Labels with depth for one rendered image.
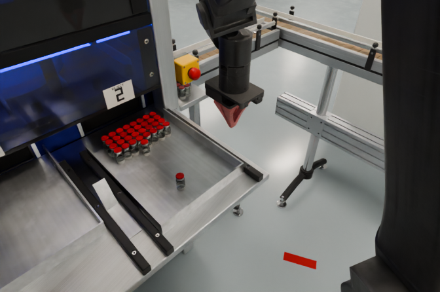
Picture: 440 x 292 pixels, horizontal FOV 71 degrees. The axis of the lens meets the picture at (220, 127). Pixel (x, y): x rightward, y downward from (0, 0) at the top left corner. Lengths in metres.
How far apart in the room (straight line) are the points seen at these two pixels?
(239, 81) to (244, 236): 1.28
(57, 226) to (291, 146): 1.74
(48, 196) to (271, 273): 1.13
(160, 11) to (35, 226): 0.60
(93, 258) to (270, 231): 1.20
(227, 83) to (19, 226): 0.56
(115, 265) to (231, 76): 0.44
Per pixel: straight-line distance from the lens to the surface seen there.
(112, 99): 0.89
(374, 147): 1.56
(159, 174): 0.83
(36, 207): 0.86
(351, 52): 1.40
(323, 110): 1.62
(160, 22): 0.90
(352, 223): 1.93
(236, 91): 0.57
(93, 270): 0.72
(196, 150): 0.88
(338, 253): 1.80
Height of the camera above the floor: 1.48
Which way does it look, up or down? 39 degrees down
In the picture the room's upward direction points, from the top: straight up
